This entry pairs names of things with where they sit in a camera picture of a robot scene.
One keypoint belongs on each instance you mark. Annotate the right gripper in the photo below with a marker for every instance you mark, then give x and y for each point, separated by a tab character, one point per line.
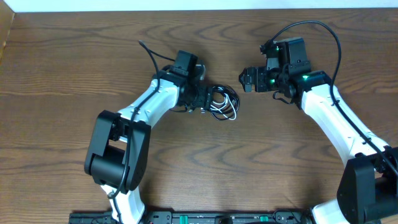
260	73

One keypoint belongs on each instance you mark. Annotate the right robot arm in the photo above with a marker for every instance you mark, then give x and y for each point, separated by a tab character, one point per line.
367	191

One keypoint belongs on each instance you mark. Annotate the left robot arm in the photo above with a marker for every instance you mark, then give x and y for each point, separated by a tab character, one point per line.
118	151

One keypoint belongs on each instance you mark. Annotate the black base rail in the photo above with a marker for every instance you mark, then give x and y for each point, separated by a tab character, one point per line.
164	217

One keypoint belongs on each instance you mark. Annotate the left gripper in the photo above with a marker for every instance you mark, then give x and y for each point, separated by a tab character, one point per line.
205	99

